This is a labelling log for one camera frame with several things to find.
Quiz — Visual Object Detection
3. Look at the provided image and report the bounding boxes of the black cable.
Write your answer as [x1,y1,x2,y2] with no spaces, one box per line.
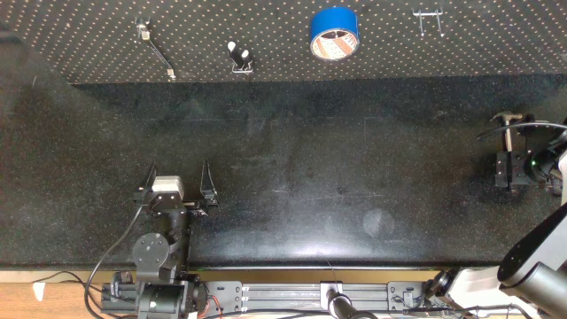
[82,204,145,319]
[475,120,567,143]

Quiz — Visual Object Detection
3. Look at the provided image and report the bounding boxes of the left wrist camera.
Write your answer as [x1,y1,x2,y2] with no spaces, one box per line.
[151,175,186,201]

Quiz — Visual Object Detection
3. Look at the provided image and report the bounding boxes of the wrench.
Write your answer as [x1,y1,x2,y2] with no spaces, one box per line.
[136,24,177,82]

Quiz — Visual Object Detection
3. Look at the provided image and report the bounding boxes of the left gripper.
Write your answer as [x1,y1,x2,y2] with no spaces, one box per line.
[133,159,221,218]

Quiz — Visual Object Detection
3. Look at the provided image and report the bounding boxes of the black and white pliers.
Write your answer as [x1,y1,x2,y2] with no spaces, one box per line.
[226,40,255,83]

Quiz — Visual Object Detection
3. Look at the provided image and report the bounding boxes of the hammer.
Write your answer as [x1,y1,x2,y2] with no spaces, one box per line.
[490,110,525,154]

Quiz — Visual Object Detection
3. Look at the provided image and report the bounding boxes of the black pegboard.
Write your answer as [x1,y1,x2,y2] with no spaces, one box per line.
[0,0,567,85]

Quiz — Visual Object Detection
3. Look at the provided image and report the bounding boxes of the roll of blue tape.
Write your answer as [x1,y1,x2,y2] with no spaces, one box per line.
[308,5,361,62]

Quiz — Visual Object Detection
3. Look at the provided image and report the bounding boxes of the mounting rail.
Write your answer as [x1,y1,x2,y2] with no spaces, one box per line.
[99,270,445,319]

